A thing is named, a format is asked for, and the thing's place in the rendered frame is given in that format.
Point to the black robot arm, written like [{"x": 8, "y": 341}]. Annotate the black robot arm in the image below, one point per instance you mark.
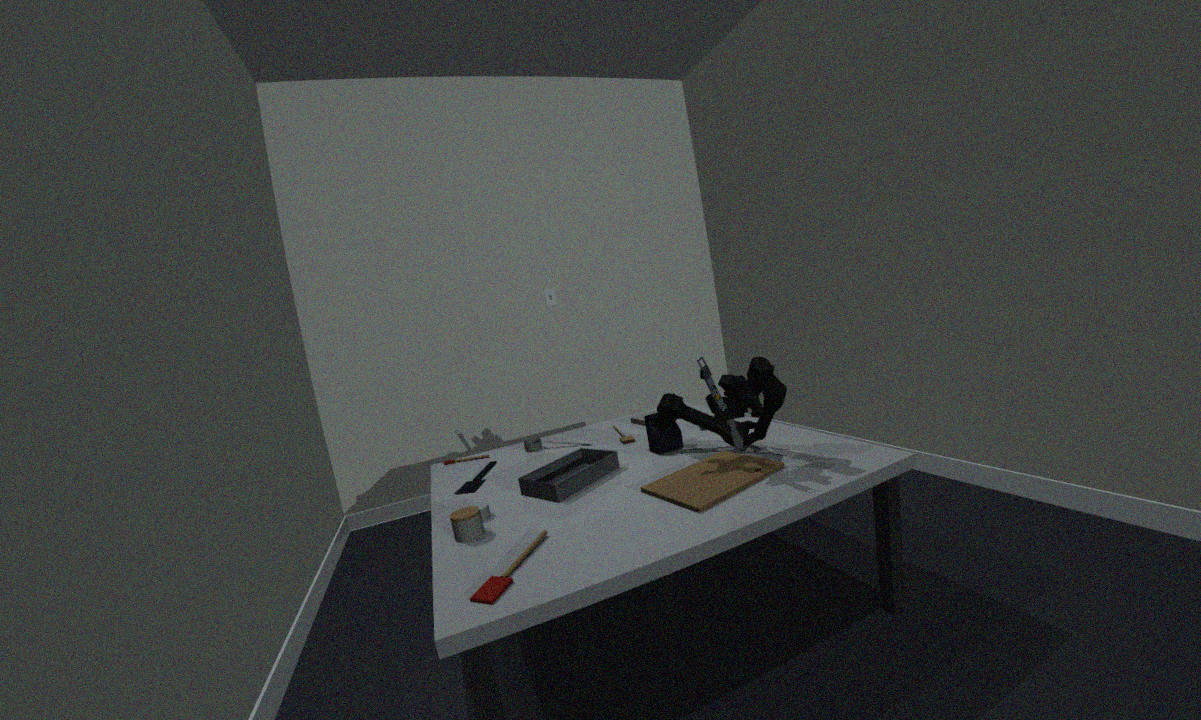
[{"x": 760, "y": 378}]

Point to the brown wooden board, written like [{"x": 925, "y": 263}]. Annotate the brown wooden board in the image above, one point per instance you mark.
[{"x": 712, "y": 480}]

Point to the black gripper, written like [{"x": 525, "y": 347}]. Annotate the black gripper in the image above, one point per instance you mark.
[{"x": 736, "y": 405}]

